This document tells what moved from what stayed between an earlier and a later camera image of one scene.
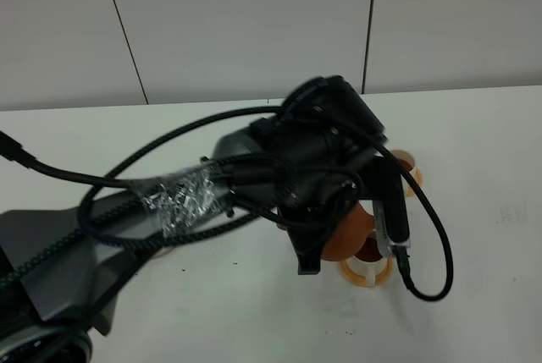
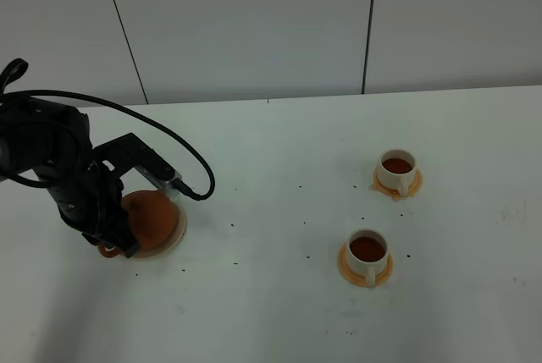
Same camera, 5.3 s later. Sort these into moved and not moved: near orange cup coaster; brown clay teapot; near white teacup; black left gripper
Moved: brown clay teapot; black left gripper
Not moved: near orange cup coaster; near white teacup
